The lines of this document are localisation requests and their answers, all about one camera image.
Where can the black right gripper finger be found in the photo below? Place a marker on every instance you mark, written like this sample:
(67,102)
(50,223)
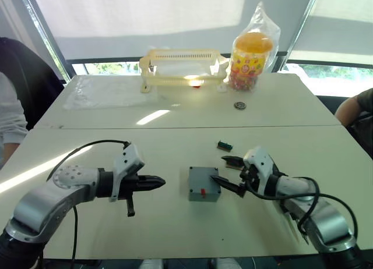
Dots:
(233,160)
(228,185)

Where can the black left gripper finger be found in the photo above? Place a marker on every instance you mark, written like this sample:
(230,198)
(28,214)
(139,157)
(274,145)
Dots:
(151,179)
(150,186)

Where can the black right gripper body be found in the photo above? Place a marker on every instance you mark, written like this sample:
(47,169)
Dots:
(250,178)

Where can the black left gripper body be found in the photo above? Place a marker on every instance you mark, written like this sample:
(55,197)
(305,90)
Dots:
(129,186)

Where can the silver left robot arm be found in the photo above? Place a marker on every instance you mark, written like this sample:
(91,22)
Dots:
(43,202)

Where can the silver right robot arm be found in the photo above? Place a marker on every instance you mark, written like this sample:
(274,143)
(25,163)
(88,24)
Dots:
(329,222)

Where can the grey plastic box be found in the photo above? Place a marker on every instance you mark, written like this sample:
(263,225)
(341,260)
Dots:
(201,180)

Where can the candy jar with orange lid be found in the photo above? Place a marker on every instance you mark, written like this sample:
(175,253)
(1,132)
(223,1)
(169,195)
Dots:
(250,62)

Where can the small brown flat part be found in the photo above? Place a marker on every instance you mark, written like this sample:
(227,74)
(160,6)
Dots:
(231,166)

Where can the small green black connector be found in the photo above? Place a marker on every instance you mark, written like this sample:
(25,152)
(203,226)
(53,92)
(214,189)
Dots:
(225,145)

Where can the round metal bearing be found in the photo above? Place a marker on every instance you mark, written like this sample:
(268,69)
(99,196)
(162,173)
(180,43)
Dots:
(240,105)

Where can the grey rounded shape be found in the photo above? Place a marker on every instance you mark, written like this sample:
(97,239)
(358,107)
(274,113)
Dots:
(228,263)

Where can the small red object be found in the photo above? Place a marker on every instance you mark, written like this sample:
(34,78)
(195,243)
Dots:
(197,86)

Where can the flat clear plastic bag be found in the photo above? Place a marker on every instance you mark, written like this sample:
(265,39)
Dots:
(102,92)

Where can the cream plastic basket rack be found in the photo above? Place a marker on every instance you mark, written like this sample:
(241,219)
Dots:
(180,55)

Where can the clear plastic bag around jar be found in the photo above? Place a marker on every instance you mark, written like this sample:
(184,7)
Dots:
(269,24)

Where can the person in grey sleeve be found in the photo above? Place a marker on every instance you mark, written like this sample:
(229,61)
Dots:
(10,111)

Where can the wide white roller blind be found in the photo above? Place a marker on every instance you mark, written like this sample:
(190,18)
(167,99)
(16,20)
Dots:
(160,15)

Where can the narrow white roller blind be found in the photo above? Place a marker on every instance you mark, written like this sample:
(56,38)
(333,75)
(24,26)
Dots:
(341,27)

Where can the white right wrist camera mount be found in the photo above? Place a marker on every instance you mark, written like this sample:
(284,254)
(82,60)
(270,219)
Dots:
(260,161)

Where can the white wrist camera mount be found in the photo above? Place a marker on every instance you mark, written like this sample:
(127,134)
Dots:
(260,161)
(126,164)

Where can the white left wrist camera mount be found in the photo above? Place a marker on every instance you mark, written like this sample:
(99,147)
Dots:
(126,164)

